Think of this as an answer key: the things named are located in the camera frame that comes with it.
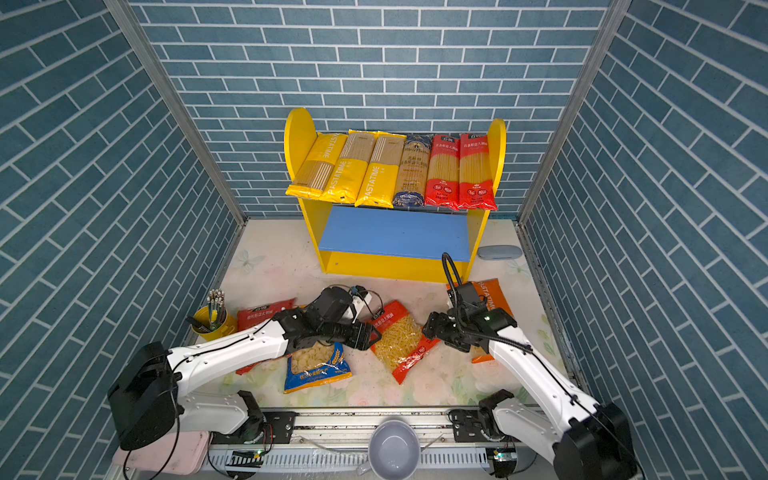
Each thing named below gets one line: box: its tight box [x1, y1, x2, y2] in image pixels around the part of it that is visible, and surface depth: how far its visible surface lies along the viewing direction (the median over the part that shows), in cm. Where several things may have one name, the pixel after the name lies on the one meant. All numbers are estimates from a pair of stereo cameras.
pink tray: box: [112, 431, 212, 476], surface depth 69 cm
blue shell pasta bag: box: [284, 342, 353, 394], surface depth 80 cm
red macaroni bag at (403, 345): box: [370, 300, 441, 385], surface depth 86 cm
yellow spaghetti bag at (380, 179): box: [355, 131, 407, 209], surface depth 75 cm
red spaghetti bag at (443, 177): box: [424, 135, 460, 210], surface depth 74 cm
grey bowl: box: [356, 420, 421, 480], surface depth 70 cm
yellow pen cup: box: [191, 306, 236, 341], surface depth 82 cm
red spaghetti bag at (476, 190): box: [458, 133, 498, 211], surface depth 73 cm
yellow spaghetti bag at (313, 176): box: [286, 133, 348, 200], surface depth 75 cm
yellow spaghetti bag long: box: [322, 130, 379, 204], surface depth 75 cm
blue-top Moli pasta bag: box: [393, 134, 433, 207], surface depth 75 cm
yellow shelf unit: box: [284, 108, 319, 185], surface depth 71 cm
